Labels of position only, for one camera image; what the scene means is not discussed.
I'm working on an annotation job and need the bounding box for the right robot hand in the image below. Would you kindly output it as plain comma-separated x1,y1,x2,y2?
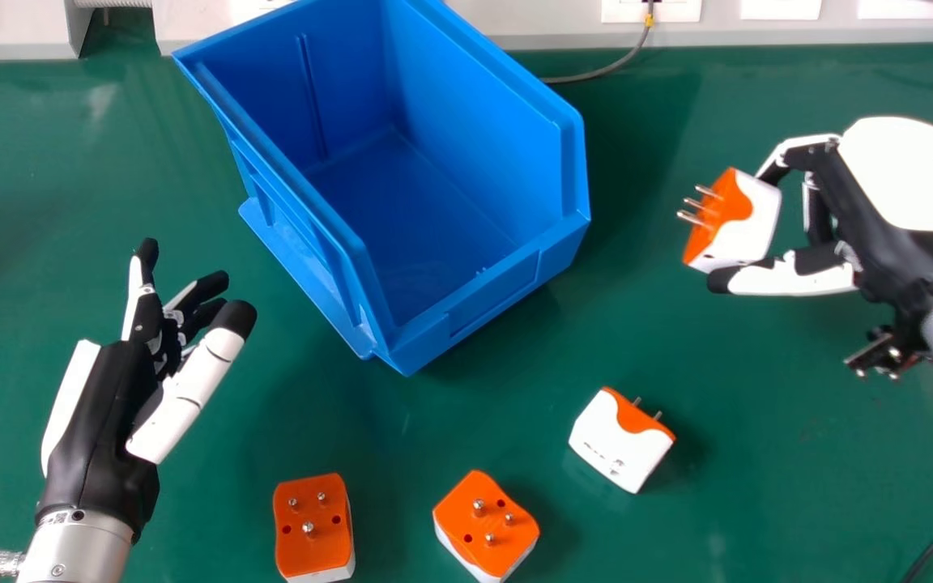
707,116,933,381

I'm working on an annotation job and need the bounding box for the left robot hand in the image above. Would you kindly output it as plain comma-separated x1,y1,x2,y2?
35,237,258,545

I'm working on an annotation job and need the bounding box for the white-and-orange plug adapter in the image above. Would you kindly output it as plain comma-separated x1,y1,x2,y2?
272,473,356,583
432,470,541,583
676,167,783,274
569,387,676,495

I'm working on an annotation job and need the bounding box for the blue plastic bin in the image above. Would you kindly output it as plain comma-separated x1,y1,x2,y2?
173,0,592,377

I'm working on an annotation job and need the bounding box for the grey cable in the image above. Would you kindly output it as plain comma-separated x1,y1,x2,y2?
539,15,654,86

